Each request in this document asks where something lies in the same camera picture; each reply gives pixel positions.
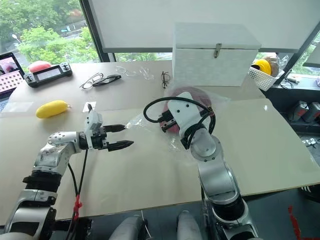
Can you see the small white card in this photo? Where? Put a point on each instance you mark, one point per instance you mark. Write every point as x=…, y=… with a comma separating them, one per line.
x=88, y=107

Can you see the grey red battery pack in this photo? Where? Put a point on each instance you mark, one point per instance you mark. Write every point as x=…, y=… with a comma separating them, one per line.
x=298, y=110
x=313, y=112

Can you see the yellow cap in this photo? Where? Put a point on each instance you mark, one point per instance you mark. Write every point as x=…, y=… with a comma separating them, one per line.
x=262, y=65

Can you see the pink dotted sheet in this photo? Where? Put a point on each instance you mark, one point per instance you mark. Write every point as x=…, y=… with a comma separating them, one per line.
x=10, y=81

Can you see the dark red cap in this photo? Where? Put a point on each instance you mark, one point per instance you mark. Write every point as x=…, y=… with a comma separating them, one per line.
x=200, y=96

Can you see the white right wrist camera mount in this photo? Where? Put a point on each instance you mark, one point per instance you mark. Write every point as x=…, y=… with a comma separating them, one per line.
x=186, y=110

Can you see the thin black frame glasses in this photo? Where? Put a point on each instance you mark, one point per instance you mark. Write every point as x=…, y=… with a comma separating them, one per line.
x=88, y=83

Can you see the thick black frame glasses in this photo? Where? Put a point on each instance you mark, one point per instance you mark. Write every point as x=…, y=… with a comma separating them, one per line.
x=110, y=79

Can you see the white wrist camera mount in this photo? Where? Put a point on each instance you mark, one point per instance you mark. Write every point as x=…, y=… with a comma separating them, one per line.
x=93, y=122
x=186, y=110

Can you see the black handheld controller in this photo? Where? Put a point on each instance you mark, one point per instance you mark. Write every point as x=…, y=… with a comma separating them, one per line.
x=47, y=74

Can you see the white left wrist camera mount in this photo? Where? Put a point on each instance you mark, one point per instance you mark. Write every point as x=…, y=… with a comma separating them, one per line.
x=93, y=122

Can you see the crumpled clear plastic bag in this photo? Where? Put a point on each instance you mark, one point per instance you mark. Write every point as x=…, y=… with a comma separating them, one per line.
x=283, y=61

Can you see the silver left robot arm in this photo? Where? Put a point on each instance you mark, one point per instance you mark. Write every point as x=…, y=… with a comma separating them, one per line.
x=47, y=160

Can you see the dark rounded shape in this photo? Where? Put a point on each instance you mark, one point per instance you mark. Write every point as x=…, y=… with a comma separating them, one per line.
x=188, y=226
x=130, y=228

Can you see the clear plastic bag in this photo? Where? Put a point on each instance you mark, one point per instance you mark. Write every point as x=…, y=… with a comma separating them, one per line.
x=283, y=61
x=220, y=100

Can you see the red rounded object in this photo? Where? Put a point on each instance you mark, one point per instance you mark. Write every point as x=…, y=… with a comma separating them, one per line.
x=38, y=66

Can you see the brown cap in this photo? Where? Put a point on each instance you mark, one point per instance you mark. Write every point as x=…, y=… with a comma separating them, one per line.
x=273, y=66

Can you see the white box with lid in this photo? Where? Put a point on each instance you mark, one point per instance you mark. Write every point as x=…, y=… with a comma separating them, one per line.
x=207, y=65

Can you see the open laptop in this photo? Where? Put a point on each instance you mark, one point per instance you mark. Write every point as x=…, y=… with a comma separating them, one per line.
x=7, y=65

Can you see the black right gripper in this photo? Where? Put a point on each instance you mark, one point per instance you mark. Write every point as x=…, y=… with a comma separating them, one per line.
x=167, y=120

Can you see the yellow mango-shaped toy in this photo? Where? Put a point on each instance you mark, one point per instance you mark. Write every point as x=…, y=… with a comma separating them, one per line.
x=51, y=109

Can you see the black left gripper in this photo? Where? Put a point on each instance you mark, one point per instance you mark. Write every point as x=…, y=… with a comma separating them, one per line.
x=98, y=142

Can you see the white board panel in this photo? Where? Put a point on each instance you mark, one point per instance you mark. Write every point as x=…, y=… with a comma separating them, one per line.
x=150, y=22

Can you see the folded black thin glasses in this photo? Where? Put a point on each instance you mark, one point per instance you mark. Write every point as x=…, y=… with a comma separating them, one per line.
x=165, y=78

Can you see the white perforated plastic basket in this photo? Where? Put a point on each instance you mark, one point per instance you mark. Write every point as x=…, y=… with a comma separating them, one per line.
x=262, y=78

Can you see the clear frame glasses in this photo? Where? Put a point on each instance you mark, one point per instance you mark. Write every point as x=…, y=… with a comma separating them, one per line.
x=126, y=72
x=146, y=73

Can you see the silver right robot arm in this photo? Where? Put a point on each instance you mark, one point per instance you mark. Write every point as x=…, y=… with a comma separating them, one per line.
x=215, y=175

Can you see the black window frame post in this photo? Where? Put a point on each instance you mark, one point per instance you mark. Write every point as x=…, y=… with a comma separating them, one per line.
x=92, y=32

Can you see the metal box latch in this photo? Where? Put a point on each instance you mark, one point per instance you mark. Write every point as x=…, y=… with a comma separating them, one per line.
x=217, y=50

